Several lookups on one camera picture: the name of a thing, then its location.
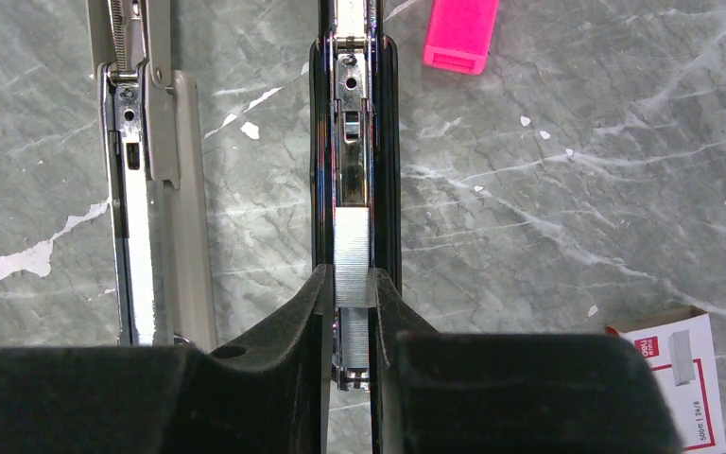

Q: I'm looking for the red white staple box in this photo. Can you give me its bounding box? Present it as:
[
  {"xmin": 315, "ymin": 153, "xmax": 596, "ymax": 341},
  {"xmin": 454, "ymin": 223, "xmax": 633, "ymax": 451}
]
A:
[{"xmin": 606, "ymin": 306, "xmax": 726, "ymax": 453}]

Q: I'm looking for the beige black stapler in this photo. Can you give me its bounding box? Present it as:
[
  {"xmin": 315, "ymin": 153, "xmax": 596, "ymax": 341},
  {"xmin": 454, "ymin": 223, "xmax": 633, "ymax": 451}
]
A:
[{"xmin": 87, "ymin": 0, "xmax": 216, "ymax": 351}]

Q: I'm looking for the pink plastic staple remover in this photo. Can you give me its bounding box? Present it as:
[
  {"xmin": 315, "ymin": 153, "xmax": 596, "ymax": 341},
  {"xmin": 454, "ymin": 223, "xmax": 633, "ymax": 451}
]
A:
[{"xmin": 423, "ymin": 0, "xmax": 500, "ymax": 76}]

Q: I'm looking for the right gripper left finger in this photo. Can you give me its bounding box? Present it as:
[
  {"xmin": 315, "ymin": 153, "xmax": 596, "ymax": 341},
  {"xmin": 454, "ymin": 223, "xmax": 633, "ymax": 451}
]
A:
[{"xmin": 0, "ymin": 265, "xmax": 333, "ymax": 453}]

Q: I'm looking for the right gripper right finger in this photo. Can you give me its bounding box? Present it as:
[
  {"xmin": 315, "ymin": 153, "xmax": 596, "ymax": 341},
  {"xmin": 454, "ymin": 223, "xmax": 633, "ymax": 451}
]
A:
[{"xmin": 368, "ymin": 269, "xmax": 683, "ymax": 453}]

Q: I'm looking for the silver staple strip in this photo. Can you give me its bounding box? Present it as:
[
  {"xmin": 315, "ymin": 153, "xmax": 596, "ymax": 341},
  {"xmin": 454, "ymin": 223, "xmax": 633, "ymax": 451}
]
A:
[
  {"xmin": 338, "ymin": 307, "xmax": 370, "ymax": 370},
  {"xmin": 334, "ymin": 207, "xmax": 371, "ymax": 308}
]

